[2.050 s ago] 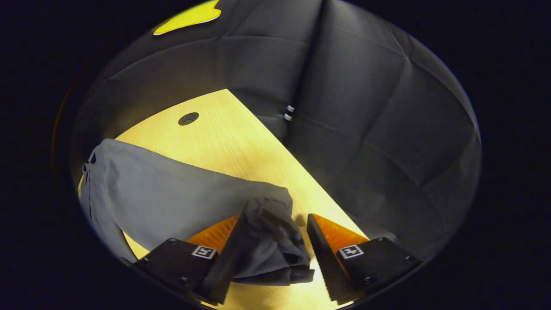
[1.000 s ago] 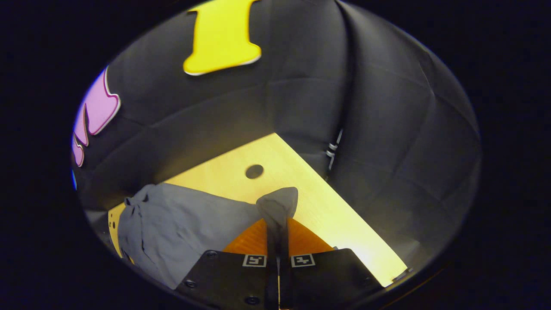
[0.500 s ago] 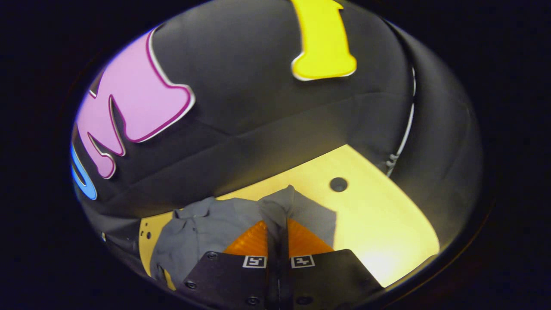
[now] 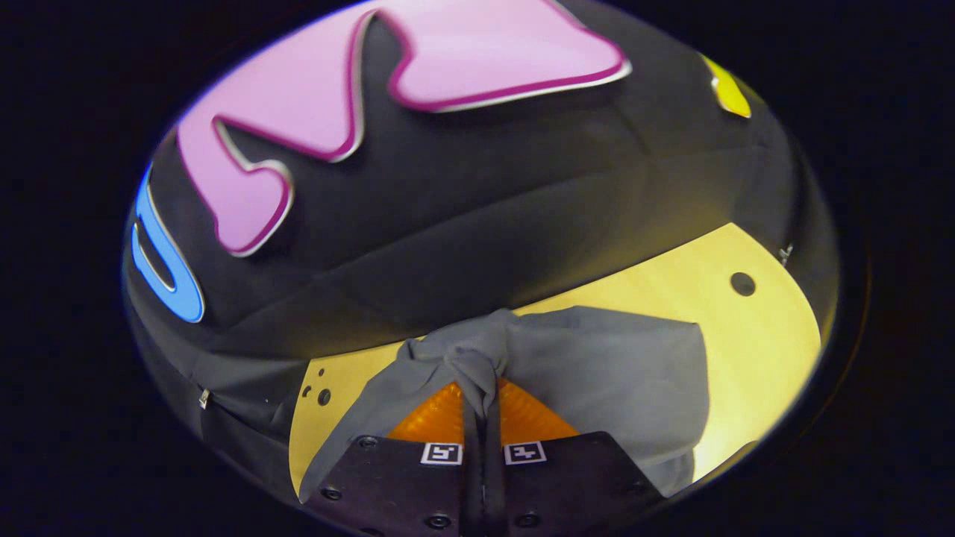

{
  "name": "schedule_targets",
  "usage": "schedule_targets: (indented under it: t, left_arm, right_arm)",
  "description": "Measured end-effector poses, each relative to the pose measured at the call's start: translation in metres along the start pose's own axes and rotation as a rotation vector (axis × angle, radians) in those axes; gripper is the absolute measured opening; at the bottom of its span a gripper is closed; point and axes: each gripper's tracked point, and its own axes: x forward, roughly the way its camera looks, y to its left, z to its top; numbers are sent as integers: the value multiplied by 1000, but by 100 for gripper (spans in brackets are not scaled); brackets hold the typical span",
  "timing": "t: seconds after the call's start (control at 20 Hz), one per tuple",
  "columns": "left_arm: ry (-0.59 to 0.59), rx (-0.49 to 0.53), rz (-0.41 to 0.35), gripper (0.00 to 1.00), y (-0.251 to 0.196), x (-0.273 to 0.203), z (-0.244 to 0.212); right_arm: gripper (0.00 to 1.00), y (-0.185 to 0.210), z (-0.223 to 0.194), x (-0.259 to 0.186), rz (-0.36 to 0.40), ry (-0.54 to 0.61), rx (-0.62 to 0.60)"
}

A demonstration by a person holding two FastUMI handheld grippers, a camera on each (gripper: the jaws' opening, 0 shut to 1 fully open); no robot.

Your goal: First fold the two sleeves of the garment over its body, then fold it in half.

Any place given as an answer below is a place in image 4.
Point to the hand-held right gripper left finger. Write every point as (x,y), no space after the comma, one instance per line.
(418,492)

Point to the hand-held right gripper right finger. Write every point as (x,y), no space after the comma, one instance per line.
(559,492)

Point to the grey button shirt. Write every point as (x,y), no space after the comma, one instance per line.
(597,373)

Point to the small metal cloth clip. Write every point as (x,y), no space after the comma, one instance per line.
(203,399)
(785,253)

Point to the black backdrop cloth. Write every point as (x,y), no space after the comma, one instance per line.
(462,209)

